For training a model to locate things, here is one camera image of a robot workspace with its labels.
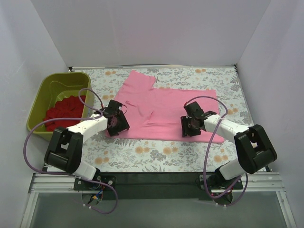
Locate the red t-shirt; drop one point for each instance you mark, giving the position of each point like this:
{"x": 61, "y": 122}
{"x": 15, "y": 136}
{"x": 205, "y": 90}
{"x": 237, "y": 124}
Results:
{"x": 68, "y": 107}

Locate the aluminium mounting rail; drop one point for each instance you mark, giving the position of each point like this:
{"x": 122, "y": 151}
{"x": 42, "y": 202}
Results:
{"x": 261, "y": 181}

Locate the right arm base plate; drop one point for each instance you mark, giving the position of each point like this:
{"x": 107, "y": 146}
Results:
{"x": 214, "y": 184}

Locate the floral patterned table mat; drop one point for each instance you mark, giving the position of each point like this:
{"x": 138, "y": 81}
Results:
{"x": 110, "y": 154}

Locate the green plastic bin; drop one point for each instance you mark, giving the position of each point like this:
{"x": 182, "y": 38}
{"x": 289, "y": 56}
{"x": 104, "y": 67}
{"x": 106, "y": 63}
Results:
{"x": 54, "y": 88}

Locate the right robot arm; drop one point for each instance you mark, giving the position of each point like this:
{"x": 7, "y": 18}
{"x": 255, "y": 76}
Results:
{"x": 253, "y": 146}

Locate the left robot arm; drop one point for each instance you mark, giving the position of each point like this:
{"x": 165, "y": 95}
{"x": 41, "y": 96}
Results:
{"x": 64, "y": 151}

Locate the pink t-shirt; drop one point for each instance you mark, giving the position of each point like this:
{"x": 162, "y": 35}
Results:
{"x": 155, "y": 113}

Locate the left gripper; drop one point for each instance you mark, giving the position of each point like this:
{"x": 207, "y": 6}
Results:
{"x": 119, "y": 124}

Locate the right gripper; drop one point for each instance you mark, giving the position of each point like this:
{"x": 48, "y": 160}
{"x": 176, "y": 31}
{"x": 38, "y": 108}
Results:
{"x": 188, "y": 126}

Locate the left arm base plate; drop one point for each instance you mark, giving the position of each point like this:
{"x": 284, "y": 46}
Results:
{"x": 82, "y": 185}

